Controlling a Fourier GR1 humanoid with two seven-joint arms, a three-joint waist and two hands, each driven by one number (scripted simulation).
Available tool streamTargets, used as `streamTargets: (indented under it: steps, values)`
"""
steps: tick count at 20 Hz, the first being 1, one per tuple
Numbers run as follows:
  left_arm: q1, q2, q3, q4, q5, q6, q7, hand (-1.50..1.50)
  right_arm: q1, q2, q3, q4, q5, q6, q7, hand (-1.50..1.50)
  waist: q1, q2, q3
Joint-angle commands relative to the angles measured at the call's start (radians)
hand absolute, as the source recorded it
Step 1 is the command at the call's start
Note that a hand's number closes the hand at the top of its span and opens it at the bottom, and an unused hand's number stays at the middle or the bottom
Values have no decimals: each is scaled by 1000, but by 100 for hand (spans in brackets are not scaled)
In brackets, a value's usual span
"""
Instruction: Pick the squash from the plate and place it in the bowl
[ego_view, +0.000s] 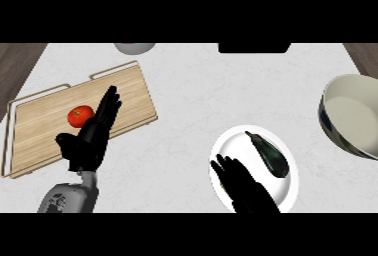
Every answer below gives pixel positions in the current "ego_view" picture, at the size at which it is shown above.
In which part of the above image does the white plate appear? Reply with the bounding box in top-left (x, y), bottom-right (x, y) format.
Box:
top-left (208, 124), bottom-right (299, 214)

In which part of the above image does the red tomato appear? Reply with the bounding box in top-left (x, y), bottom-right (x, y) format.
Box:
top-left (66, 105), bottom-right (96, 129)

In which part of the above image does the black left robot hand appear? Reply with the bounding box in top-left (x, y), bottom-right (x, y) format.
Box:
top-left (54, 85), bottom-right (124, 173)

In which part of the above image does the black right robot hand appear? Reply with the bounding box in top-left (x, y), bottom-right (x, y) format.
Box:
top-left (209, 153), bottom-right (282, 214)

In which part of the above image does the large beige bowl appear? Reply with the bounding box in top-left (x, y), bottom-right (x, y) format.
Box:
top-left (317, 73), bottom-right (378, 162)

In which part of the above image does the wooden cutting board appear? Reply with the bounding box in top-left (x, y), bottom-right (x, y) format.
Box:
top-left (0, 60), bottom-right (159, 180)

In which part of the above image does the black appliance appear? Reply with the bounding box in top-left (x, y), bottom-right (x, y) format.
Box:
top-left (217, 42), bottom-right (292, 54)

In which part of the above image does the small grey bowl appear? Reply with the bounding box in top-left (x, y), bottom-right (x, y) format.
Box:
top-left (113, 42), bottom-right (156, 56)

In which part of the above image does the dark green squash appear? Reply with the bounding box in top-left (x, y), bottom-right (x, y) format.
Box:
top-left (243, 130), bottom-right (291, 179)

